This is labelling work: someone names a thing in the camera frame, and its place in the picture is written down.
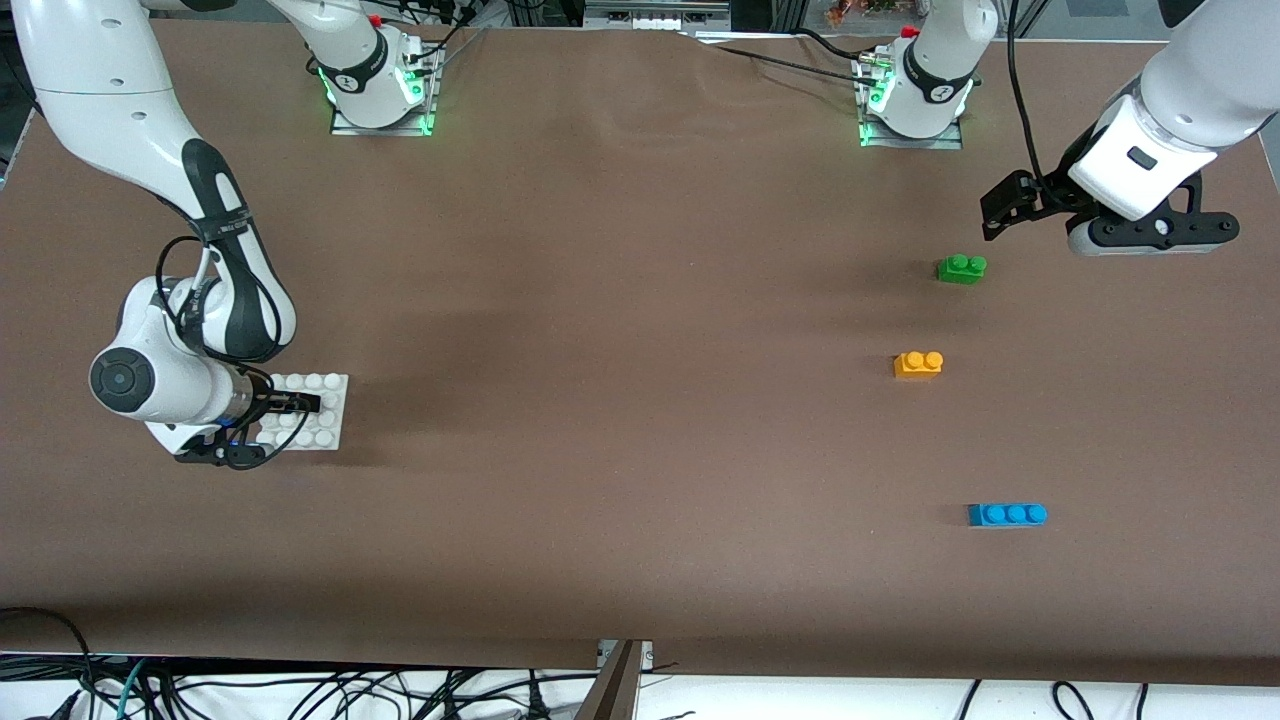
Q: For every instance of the white studded base plate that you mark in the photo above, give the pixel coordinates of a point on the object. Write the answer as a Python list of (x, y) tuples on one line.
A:
[(325, 425)]

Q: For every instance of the yellow two-stud block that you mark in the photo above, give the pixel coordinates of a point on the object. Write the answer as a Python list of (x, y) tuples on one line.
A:
[(917, 364)]

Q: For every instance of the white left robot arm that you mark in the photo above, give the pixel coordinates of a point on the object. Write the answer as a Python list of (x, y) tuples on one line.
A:
[(1210, 80)]

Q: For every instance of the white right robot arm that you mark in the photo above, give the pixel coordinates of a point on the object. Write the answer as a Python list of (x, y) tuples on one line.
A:
[(100, 60)]

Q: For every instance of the green two-stud block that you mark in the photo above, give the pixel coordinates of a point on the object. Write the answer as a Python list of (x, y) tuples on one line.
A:
[(962, 269)]

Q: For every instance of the blue three-stud block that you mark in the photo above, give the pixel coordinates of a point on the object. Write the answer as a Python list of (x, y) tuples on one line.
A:
[(1007, 515)]

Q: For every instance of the brown table cover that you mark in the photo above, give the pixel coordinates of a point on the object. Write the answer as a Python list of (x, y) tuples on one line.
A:
[(640, 300)]

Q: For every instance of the white power strip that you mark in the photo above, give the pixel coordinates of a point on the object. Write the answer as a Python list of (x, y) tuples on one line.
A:
[(650, 20)]

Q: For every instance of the aluminium frame bracket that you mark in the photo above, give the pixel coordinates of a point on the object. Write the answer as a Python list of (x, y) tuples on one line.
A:
[(615, 690)]

